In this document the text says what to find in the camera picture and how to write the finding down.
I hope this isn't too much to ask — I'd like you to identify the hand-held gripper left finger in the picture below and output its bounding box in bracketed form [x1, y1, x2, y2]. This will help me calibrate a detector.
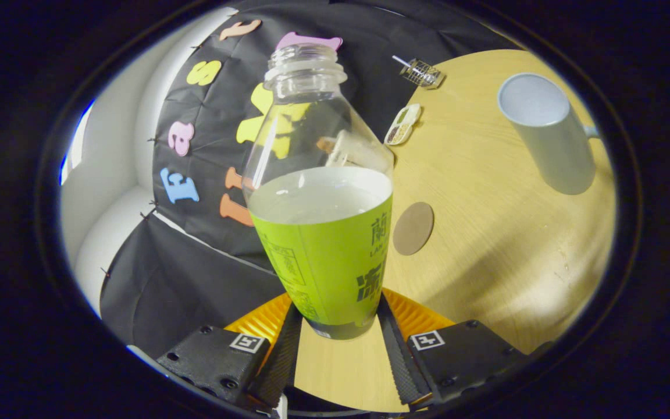
[156, 292, 304, 415]

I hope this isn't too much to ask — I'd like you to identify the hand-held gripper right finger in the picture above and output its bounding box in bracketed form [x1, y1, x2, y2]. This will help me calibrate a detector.
[377, 287, 536, 406]

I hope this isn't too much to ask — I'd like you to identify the green label juice bottle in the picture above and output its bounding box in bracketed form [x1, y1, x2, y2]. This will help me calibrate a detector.
[242, 42, 395, 340]

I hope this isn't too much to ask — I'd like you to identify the round brown coaster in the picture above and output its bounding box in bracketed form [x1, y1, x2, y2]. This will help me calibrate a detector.
[392, 201, 435, 256]

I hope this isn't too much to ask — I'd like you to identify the grey cup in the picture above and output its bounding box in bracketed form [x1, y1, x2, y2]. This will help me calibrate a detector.
[497, 72, 602, 196]

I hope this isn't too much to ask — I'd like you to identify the wooden table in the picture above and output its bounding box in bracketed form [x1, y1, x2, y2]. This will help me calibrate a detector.
[294, 49, 618, 413]

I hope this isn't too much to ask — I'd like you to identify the white divided snack tray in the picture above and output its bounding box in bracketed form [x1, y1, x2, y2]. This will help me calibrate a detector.
[384, 104, 422, 146]

